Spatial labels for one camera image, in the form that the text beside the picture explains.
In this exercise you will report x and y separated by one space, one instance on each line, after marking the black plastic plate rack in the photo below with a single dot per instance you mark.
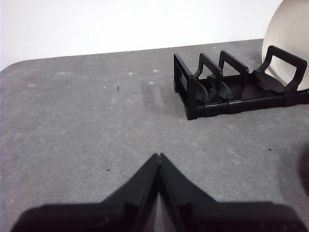
212 111

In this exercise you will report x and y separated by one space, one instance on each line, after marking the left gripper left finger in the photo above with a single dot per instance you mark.
108 215

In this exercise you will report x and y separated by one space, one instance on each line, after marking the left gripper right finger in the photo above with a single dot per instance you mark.
217 217

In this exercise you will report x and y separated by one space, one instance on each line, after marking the cream white round plate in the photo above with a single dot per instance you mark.
289 29

